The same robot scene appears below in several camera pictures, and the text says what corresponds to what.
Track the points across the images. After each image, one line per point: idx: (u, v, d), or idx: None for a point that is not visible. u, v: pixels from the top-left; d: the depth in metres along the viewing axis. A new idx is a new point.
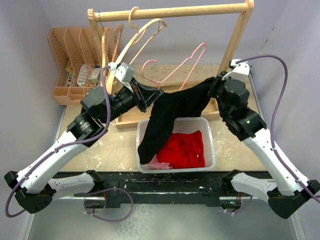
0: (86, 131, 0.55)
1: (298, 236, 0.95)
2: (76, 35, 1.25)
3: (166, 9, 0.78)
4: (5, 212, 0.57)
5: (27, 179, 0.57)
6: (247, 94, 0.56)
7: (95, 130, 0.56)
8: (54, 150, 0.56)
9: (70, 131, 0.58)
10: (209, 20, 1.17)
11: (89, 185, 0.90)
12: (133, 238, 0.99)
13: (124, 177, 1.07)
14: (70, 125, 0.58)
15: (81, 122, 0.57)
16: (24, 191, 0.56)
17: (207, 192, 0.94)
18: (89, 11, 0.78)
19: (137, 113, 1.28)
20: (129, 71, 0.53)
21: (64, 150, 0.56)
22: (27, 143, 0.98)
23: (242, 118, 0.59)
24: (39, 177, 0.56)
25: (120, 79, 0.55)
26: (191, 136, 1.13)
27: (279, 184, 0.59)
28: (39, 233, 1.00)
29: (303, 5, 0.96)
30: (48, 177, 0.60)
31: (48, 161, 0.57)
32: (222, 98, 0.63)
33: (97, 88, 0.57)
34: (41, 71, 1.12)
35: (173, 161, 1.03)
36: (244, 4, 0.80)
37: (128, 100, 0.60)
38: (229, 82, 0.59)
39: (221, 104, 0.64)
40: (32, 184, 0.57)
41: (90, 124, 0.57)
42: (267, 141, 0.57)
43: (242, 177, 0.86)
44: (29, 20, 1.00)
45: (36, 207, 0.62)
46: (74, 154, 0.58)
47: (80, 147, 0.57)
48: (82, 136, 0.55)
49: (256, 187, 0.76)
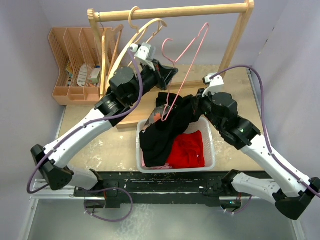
0: (114, 110, 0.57)
1: (298, 236, 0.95)
2: (76, 35, 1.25)
3: (166, 9, 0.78)
4: (27, 187, 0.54)
5: (55, 151, 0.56)
6: (235, 104, 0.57)
7: (121, 109, 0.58)
8: (83, 125, 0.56)
9: (98, 109, 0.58)
10: (208, 19, 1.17)
11: (92, 182, 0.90)
12: (133, 238, 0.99)
13: (124, 177, 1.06)
14: (97, 103, 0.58)
15: (108, 102, 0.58)
16: (51, 163, 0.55)
17: (207, 192, 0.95)
18: (89, 11, 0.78)
19: (137, 112, 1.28)
20: (151, 49, 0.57)
21: (92, 125, 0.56)
22: (27, 143, 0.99)
23: (236, 129, 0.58)
24: (68, 150, 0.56)
25: (144, 58, 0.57)
26: (191, 136, 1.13)
27: (283, 187, 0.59)
28: (39, 232, 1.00)
29: (303, 5, 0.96)
30: (73, 152, 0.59)
31: (77, 135, 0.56)
32: (211, 114, 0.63)
33: (124, 68, 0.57)
34: (41, 71, 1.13)
35: (173, 162, 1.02)
36: (244, 4, 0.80)
37: (150, 79, 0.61)
38: (215, 96, 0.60)
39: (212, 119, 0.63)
40: (60, 157, 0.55)
41: (116, 104, 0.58)
42: (263, 146, 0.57)
43: (242, 178, 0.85)
44: (29, 20, 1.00)
45: (58, 183, 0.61)
46: (101, 131, 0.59)
47: (109, 125, 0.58)
48: (110, 114, 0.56)
49: (260, 189, 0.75)
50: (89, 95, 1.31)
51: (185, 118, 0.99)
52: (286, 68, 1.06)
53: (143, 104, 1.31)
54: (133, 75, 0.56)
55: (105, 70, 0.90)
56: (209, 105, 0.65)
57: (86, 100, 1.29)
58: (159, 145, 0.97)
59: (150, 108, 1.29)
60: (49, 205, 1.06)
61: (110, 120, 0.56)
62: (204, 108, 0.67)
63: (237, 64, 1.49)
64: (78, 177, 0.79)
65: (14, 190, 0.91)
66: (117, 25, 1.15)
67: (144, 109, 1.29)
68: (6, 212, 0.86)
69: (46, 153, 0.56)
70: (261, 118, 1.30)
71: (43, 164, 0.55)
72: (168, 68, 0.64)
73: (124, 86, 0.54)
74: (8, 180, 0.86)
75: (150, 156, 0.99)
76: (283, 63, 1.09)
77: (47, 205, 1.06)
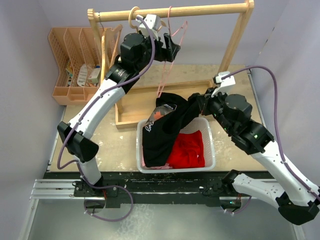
0: (124, 76, 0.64)
1: (298, 236, 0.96)
2: (76, 35, 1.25)
3: (166, 9, 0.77)
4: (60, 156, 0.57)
5: (80, 123, 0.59)
6: (250, 108, 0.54)
7: (130, 74, 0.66)
8: (100, 95, 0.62)
9: (109, 79, 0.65)
10: (208, 19, 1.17)
11: (96, 177, 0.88)
12: (133, 238, 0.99)
13: (124, 177, 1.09)
14: (108, 73, 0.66)
15: (117, 70, 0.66)
16: (80, 134, 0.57)
17: (207, 192, 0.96)
18: (89, 11, 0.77)
19: (136, 112, 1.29)
20: (157, 19, 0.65)
21: (108, 95, 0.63)
22: (27, 143, 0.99)
23: (249, 132, 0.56)
24: (91, 120, 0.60)
25: (151, 26, 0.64)
26: (191, 136, 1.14)
27: (292, 195, 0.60)
28: (39, 232, 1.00)
29: (302, 5, 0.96)
30: (95, 124, 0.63)
31: (97, 105, 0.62)
32: (221, 116, 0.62)
33: (132, 35, 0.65)
34: (41, 71, 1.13)
35: (172, 162, 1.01)
36: (244, 5, 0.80)
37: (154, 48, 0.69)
38: (228, 98, 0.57)
39: (221, 121, 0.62)
40: (86, 128, 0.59)
41: (125, 71, 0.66)
42: (276, 154, 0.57)
43: (244, 179, 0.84)
44: (29, 20, 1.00)
45: (89, 154, 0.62)
46: (115, 100, 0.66)
47: (121, 92, 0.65)
48: (122, 80, 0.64)
49: (261, 193, 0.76)
50: (89, 95, 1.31)
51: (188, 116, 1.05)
52: (286, 67, 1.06)
53: (143, 104, 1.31)
54: (143, 40, 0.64)
55: (105, 70, 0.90)
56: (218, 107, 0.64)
57: (86, 100, 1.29)
58: (166, 145, 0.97)
59: (150, 108, 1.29)
60: (49, 205, 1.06)
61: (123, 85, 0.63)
62: (213, 110, 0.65)
63: (237, 64, 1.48)
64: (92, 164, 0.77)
65: (14, 190, 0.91)
66: (117, 25, 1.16)
67: (144, 109, 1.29)
68: (6, 212, 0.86)
69: (72, 127, 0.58)
70: (261, 118, 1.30)
71: (74, 136, 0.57)
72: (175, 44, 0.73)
73: (136, 47, 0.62)
74: (8, 180, 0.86)
75: (152, 156, 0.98)
76: (283, 62, 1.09)
77: (47, 205, 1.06)
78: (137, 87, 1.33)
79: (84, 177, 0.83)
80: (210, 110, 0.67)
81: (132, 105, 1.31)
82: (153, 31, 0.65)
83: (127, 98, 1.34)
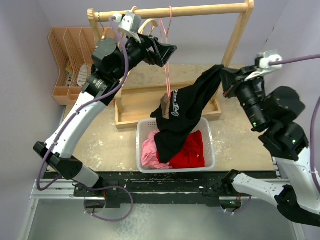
0: (103, 88, 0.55)
1: (298, 236, 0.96)
2: (76, 35, 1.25)
3: (166, 9, 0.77)
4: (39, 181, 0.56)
5: (56, 144, 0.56)
6: (303, 108, 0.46)
7: (110, 86, 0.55)
8: (76, 112, 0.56)
9: (86, 92, 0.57)
10: (208, 19, 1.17)
11: (94, 181, 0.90)
12: (133, 238, 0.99)
13: (124, 177, 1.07)
14: (84, 86, 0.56)
15: (94, 81, 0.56)
16: (57, 156, 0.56)
17: (207, 192, 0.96)
18: (89, 11, 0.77)
19: (136, 112, 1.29)
20: (136, 19, 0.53)
21: (85, 110, 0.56)
22: (27, 143, 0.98)
23: (286, 134, 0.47)
24: (68, 140, 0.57)
25: (127, 29, 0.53)
26: (191, 136, 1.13)
27: (306, 202, 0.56)
28: (39, 232, 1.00)
29: (303, 5, 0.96)
30: (75, 140, 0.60)
31: (73, 123, 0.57)
32: (253, 109, 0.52)
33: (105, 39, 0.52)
34: (41, 70, 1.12)
35: (173, 161, 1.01)
36: (244, 4, 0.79)
37: (137, 52, 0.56)
38: (277, 90, 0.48)
39: (254, 114, 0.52)
40: (63, 148, 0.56)
41: (104, 81, 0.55)
42: (307, 163, 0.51)
43: (243, 179, 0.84)
44: (28, 20, 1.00)
45: (69, 172, 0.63)
46: (96, 113, 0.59)
47: (101, 105, 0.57)
48: (99, 93, 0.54)
49: (261, 191, 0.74)
50: None
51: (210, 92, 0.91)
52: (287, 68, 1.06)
53: (143, 104, 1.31)
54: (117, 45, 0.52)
55: None
56: (251, 96, 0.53)
57: None
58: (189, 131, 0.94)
59: (150, 108, 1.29)
60: (49, 205, 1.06)
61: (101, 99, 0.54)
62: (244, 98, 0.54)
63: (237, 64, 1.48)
64: (84, 172, 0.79)
65: (14, 190, 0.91)
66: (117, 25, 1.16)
67: (144, 109, 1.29)
68: (6, 212, 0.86)
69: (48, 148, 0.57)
70: None
71: (50, 158, 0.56)
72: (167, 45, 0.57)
73: (109, 56, 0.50)
74: (8, 180, 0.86)
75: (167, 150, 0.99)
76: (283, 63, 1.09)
77: (47, 205, 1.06)
78: (137, 87, 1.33)
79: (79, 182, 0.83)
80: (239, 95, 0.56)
81: (132, 105, 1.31)
82: (132, 34, 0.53)
83: (126, 98, 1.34)
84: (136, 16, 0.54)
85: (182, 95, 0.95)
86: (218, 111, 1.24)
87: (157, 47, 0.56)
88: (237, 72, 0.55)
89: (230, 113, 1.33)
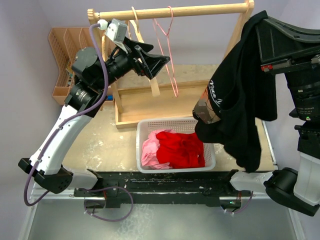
0: (86, 100, 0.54)
1: (298, 236, 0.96)
2: (76, 35, 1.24)
3: (166, 9, 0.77)
4: (27, 201, 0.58)
5: (41, 161, 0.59)
6: None
7: (94, 97, 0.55)
8: (58, 127, 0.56)
9: (69, 105, 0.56)
10: (208, 19, 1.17)
11: (93, 181, 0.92)
12: (133, 238, 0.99)
13: (124, 177, 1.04)
14: (67, 98, 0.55)
15: (77, 93, 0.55)
16: (41, 174, 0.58)
17: (207, 192, 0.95)
18: (89, 11, 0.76)
19: (136, 112, 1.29)
20: (121, 28, 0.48)
21: (68, 125, 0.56)
22: (27, 143, 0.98)
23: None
24: (52, 157, 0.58)
25: (112, 38, 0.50)
26: (191, 136, 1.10)
27: (306, 193, 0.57)
28: (39, 232, 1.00)
29: (303, 5, 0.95)
30: (61, 156, 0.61)
31: (57, 139, 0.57)
32: (311, 101, 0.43)
33: (87, 49, 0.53)
34: (41, 70, 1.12)
35: (172, 161, 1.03)
36: (244, 5, 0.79)
37: (123, 62, 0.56)
38: None
39: (312, 107, 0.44)
40: (47, 165, 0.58)
41: (87, 93, 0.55)
42: None
43: (239, 175, 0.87)
44: (28, 20, 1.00)
45: (57, 186, 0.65)
46: (81, 126, 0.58)
47: (85, 118, 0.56)
48: (83, 107, 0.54)
49: (253, 181, 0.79)
50: None
51: (255, 56, 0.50)
52: None
53: (143, 104, 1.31)
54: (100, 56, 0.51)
55: None
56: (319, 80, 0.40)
57: None
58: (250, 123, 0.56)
59: (150, 108, 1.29)
60: (49, 205, 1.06)
61: (84, 114, 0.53)
62: (305, 83, 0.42)
63: None
64: (80, 178, 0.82)
65: (14, 190, 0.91)
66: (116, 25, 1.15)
67: (144, 109, 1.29)
68: (6, 212, 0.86)
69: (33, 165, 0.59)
70: None
71: (36, 175, 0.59)
72: (157, 56, 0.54)
73: (90, 68, 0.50)
74: (8, 180, 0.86)
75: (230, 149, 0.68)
76: None
77: (47, 205, 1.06)
78: (137, 87, 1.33)
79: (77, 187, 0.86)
80: (297, 76, 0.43)
81: (132, 105, 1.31)
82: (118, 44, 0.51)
83: (126, 98, 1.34)
84: (122, 24, 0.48)
85: (219, 74, 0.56)
86: None
87: (144, 59, 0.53)
88: (307, 43, 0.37)
89: None
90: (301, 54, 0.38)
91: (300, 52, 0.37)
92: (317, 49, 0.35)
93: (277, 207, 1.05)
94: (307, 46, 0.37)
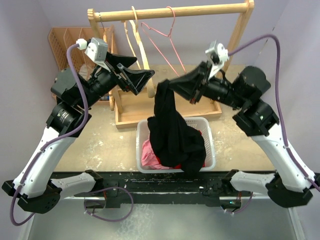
0: (67, 122, 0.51)
1: (298, 236, 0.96)
2: (76, 35, 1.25)
3: (166, 9, 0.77)
4: (13, 222, 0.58)
5: (24, 185, 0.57)
6: (268, 85, 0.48)
7: (76, 117, 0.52)
8: (40, 150, 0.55)
9: (51, 127, 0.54)
10: (208, 20, 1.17)
11: (90, 185, 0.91)
12: (133, 238, 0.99)
13: (124, 177, 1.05)
14: (49, 120, 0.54)
15: (59, 114, 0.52)
16: (25, 197, 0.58)
17: (207, 192, 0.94)
18: (89, 11, 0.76)
19: (136, 112, 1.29)
20: (101, 48, 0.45)
21: (50, 148, 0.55)
22: (27, 142, 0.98)
23: (255, 113, 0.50)
24: (35, 180, 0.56)
25: (92, 59, 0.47)
26: None
27: (287, 181, 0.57)
28: (39, 232, 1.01)
29: (303, 5, 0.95)
30: (46, 177, 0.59)
31: (39, 162, 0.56)
32: (229, 98, 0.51)
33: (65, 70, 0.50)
34: (40, 70, 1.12)
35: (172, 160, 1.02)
36: (244, 5, 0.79)
37: (106, 80, 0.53)
38: (244, 72, 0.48)
39: (232, 102, 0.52)
40: (30, 189, 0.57)
41: (69, 113, 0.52)
42: (279, 138, 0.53)
43: (240, 175, 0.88)
44: (28, 19, 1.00)
45: (40, 208, 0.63)
46: (64, 147, 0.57)
47: (68, 139, 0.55)
48: (64, 129, 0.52)
49: (255, 183, 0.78)
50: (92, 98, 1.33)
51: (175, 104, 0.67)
52: (287, 69, 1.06)
53: (143, 105, 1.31)
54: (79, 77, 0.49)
55: None
56: (219, 88, 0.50)
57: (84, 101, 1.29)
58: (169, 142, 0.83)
59: (150, 108, 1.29)
60: None
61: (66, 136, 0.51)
62: (216, 93, 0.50)
63: (237, 65, 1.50)
64: (67, 189, 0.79)
65: None
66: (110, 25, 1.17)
67: (144, 109, 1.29)
68: (6, 213, 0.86)
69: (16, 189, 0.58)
70: None
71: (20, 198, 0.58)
72: (142, 71, 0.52)
73: (70, 91, 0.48)
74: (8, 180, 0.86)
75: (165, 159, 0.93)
76: (283, 63, 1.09)
77: None
78: None
79: (75, 193, 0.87)
80: (208, 94, 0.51)
81: (131, 105, 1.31)
82: (99, 62, 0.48)
83: (126, 98, 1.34)
84: (102, 44, 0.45)
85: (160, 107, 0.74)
86: (218, 111, 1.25)
87: (127, 76, 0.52)
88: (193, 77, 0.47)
89: (230, 113, 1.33)
90: (197, 84, 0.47)
91: (196, 84, 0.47)
92: (200, 78, 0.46)
93: (277, 207, 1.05)
94: (195, 78, 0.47)
